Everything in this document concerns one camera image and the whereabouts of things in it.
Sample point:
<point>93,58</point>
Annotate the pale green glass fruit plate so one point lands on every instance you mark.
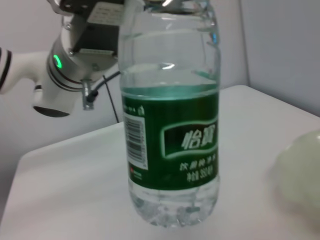
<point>300,180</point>

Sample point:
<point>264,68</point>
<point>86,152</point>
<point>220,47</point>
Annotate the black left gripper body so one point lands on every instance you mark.
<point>100,37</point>

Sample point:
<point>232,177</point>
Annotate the clear water bottle green label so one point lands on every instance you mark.
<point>170,140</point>

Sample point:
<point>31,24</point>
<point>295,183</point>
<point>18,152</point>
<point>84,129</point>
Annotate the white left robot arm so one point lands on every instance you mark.
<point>27,65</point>

